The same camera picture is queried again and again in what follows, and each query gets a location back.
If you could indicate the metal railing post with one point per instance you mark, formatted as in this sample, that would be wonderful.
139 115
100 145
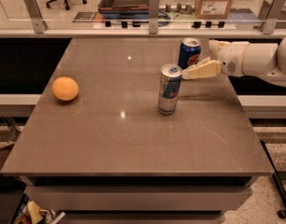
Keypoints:
39 25
153 16
271 13

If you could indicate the silver red bull can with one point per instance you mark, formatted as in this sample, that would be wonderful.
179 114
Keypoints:
170 79

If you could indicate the orange fruit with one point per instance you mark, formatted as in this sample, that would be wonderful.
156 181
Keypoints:
65 88

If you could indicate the brown cardboard box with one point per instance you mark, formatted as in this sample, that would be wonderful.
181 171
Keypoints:
212 9

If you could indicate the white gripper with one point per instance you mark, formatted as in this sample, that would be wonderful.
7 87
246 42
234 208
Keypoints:
231 61

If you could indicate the clutter bin under table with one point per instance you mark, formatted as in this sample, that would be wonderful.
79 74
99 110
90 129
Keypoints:
29 212

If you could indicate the right metal railing post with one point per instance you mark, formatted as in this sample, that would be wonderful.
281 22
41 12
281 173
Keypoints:
271 13

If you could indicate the grey table drawer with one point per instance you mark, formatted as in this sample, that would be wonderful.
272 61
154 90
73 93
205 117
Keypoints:
102 198

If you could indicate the blue pepsi can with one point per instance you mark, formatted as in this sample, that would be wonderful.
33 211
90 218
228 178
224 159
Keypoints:
189 52

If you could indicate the middle metal railing post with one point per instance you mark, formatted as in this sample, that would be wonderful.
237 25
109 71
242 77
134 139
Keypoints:
153 16

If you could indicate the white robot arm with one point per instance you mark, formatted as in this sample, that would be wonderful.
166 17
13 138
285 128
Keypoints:
267 61

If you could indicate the left metal railing post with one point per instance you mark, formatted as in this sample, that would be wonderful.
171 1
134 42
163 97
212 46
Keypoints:
39 25

